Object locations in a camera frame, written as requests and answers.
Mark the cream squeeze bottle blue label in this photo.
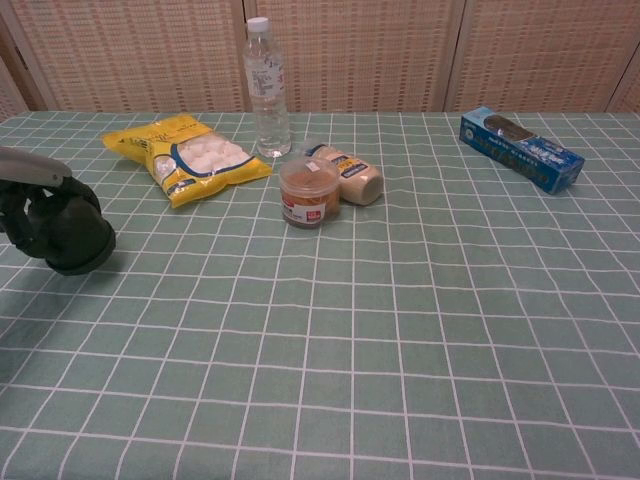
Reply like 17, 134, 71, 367
305, 143, 385, 207

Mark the dark green dome cover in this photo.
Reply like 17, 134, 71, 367
23, 180, 115, 266

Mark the yellow bag of white candies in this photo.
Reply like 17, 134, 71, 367
101, 113, 274, 210

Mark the green white checked tablecloth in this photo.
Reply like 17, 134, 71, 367
0, 110, 640, 480

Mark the clear jar with orange contents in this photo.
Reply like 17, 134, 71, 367
278, 156, 344, 233

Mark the woven bamboo screen panel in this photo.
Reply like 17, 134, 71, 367
605, 47, 640, 114
247, 0, 464, 114
0, 29, 32, 124
442, 0, 640, 113
0, 0, 251, 114

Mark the clear plastic water bottle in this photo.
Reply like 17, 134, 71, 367
242, 16, 294, 160

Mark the blue rectangular carton box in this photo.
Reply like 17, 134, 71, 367
459, 105, 586, 195

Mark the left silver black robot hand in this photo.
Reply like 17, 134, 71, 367
0, 146, 105, 267

